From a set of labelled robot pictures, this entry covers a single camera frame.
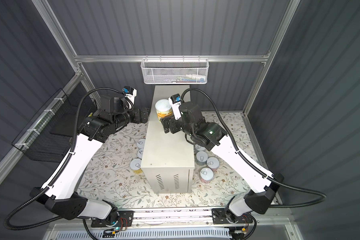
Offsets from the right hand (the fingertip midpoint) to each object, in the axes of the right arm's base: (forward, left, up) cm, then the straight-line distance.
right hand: (170, 117), depth 66 cm
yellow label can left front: (-7, +23, -32) cm, 41 cm away
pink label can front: (-13, -18, -34) cm, 40 cm away
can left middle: (0, +22, -32) cm, 39 cm away
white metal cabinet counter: (-18, 0, -6) cm, 19 cm away
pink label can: (-6, -22, -33) cm, 40 cm away
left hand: (+5, +14, +1) cm, 15 cm away
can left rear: (+8, +23, -33) cm, 41 cm away
